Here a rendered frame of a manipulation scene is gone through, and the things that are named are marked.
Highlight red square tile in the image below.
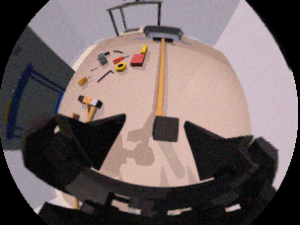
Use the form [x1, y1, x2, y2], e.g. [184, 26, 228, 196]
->
[130, 53, 145, 66]

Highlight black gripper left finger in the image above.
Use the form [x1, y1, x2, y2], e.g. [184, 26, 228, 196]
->
[54, 113, 126, 171]

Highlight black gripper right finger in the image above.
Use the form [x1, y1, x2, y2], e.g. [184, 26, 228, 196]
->
[183, 120, 254, 181]

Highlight orange long pole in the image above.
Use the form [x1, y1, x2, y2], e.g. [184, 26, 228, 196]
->
[153, 37, 179, 143]

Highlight red-handled pliers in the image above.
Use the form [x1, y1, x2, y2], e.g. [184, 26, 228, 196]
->
[114, 54, 129, 64]

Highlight yellow rectangular block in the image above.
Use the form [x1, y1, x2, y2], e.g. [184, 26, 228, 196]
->
[141, 45, 147, 56]

